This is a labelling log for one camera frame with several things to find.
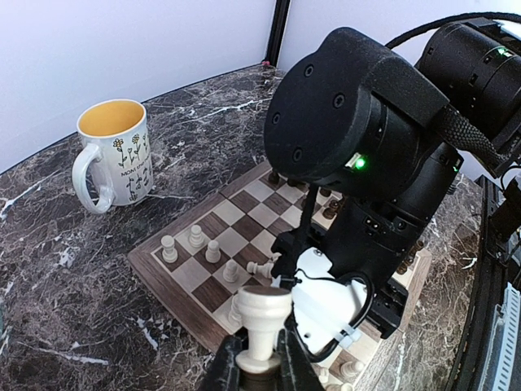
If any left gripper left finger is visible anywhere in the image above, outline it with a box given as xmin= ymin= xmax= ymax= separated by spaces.
xmin=201 ymin=336 xmax=244 ymax=391

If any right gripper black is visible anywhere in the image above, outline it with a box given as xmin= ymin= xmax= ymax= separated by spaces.
xmin=270 ymin=142 xmax=461 ymax=341

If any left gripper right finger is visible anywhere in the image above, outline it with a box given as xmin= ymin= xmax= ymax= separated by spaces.
xmin=276 ymin=317 xmax=324 ymax=391

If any white chess pawn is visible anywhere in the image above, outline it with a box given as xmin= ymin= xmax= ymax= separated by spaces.
xmin=235 ymin=286 xmax=292 ymax=375

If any white chess rook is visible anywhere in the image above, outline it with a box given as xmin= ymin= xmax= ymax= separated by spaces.
xmin=160 ymin=235 xmax=178 ymax=263

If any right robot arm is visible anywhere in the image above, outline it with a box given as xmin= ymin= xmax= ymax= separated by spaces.
xmin=264 ymin=13 xmax=520 ymax=349

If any wooden chess board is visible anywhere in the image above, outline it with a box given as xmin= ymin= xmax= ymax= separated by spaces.
xmin=126 ymin=160 xmax=432 ymax=391

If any yellow inside patterned mug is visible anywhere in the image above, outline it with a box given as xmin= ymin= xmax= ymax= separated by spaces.
xmin=72 ymin=99 xmax=154 ymax=214

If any black frame post right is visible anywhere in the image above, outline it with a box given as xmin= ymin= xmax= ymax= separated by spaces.
xmin=263 ymin=0 xmax=291 ymax=67

